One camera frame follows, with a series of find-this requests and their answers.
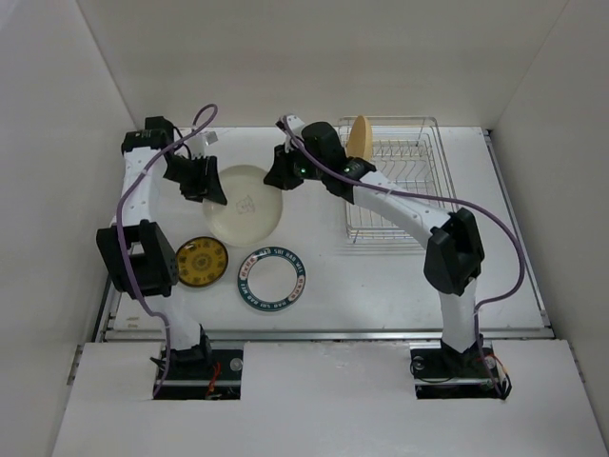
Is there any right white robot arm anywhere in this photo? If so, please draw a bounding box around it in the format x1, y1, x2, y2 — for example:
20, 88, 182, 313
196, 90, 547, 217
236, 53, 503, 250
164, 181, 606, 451
264, 114, 484, 375

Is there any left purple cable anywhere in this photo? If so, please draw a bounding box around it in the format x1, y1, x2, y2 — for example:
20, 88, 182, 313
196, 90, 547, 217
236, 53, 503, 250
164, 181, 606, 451
116, 104, 220, 397

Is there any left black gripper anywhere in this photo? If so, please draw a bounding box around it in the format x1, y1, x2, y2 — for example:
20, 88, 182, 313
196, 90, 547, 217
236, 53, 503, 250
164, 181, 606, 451
163, 153, 225, 206

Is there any brown gold plate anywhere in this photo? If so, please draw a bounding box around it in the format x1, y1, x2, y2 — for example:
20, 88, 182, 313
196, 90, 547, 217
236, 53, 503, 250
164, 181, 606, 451
176, 236, 228, 288

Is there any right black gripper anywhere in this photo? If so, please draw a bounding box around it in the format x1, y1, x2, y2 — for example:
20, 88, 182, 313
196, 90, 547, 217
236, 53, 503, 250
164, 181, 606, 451
264, 139, 326, 190

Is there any white plate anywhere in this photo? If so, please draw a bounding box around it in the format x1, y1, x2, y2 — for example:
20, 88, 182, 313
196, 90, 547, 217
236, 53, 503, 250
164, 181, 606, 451
203, 165, 283, 248

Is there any tan yellow plate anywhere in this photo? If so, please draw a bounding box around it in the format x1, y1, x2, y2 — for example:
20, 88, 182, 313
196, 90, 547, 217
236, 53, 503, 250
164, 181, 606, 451
345, 115, 373, 161

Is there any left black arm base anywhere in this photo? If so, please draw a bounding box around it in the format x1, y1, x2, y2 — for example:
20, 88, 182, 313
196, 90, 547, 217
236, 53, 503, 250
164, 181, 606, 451
150, 345, 244, 401

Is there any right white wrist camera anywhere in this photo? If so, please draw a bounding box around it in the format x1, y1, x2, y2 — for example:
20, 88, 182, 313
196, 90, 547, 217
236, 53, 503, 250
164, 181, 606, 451
276, 113, 306, 145

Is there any front aluminium rail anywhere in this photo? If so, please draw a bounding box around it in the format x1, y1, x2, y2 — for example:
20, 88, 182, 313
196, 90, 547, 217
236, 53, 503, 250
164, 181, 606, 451
94, 328, 556, 343

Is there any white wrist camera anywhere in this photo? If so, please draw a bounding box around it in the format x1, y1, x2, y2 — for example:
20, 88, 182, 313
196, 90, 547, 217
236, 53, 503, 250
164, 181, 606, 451
276, 113, 306, 145
187, 130, 218, 159

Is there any purple cable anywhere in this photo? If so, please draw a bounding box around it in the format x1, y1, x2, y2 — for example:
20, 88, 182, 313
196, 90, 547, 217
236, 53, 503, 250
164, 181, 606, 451
116, 104, 220, 397
280, 116, 527, 399

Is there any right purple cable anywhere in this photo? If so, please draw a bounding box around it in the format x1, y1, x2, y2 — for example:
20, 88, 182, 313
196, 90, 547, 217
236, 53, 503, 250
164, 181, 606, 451
280, 116, 527, 399

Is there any blue rimmed grey plate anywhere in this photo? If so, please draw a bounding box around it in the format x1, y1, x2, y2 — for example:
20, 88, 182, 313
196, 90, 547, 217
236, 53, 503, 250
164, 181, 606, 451
237, 246, 307, 313

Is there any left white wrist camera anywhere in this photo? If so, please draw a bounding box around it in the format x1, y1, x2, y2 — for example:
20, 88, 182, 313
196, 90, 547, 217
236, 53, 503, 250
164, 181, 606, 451
187, 130, 218, 159

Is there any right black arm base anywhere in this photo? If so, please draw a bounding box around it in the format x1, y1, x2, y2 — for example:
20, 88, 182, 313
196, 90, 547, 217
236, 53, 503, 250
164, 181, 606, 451
409, 346, 513, 400

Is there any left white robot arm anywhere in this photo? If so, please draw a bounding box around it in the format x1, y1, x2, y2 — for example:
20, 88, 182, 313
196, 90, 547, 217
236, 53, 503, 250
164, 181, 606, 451
96, 116, 227, 378

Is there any metal wire dish rack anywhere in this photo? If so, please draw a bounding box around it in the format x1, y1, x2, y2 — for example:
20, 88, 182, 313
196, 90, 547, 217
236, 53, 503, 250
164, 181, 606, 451
345, 116, 458, 248

